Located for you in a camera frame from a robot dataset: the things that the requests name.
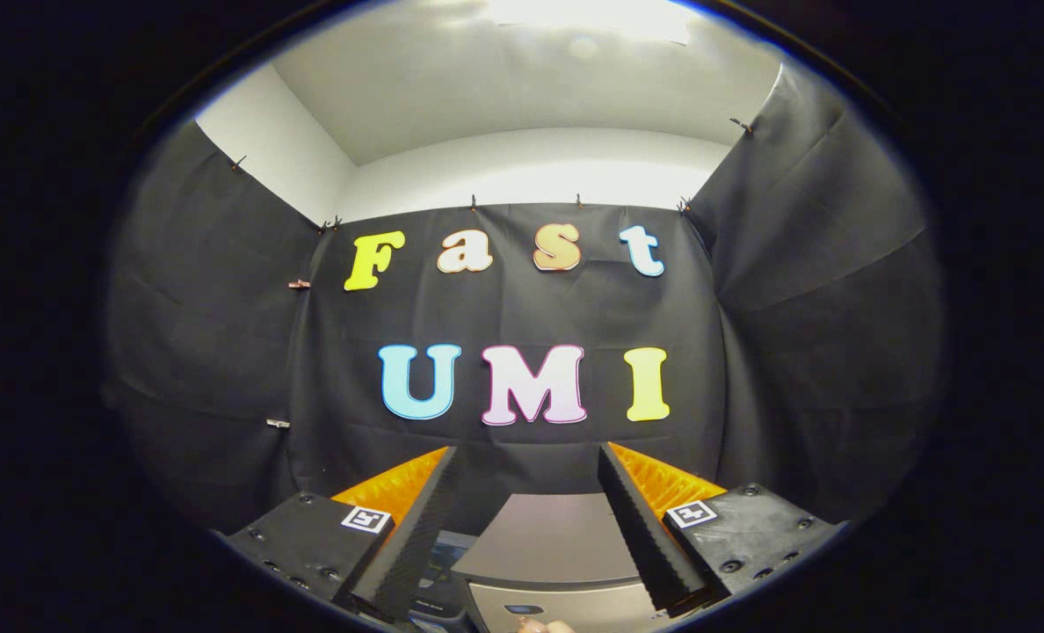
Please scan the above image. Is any grey washing machine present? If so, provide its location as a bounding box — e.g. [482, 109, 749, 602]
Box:
[403, 530, 481, 633]

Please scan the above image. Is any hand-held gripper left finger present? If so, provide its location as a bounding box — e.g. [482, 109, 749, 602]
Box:
[226, 446, 459, 623]

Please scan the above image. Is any black backdrop cloth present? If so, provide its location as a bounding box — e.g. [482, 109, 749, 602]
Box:
[105, 57, 945, 537]

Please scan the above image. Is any grey cabinet with stickers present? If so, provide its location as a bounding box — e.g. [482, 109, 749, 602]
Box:
[452, 492, 663, 633]

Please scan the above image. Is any row of dark cloth clips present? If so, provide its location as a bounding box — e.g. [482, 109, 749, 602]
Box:
[228, 117, 754, 233]

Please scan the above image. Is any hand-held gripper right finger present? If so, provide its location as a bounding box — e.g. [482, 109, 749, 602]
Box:
[597, 442, 848, 616]

